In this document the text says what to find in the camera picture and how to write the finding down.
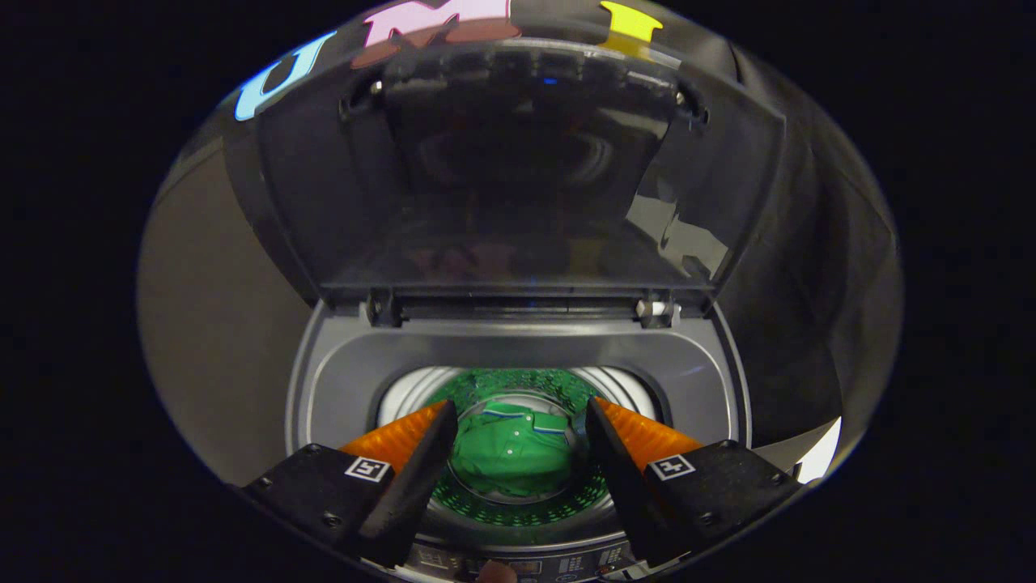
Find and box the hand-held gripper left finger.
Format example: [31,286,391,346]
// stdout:
[243,399,459,568]

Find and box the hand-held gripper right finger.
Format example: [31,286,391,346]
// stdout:
[584,397,804,568]

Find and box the green polo shirt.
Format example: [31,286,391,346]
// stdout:
[449,401,580,499]

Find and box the grey washing machine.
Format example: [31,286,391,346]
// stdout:
[283,300,754,583]

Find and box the dark washing machine lid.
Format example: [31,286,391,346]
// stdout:
[223,36,786,313]

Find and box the black backdrop cloth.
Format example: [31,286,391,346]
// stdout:
[235,0,903,454]

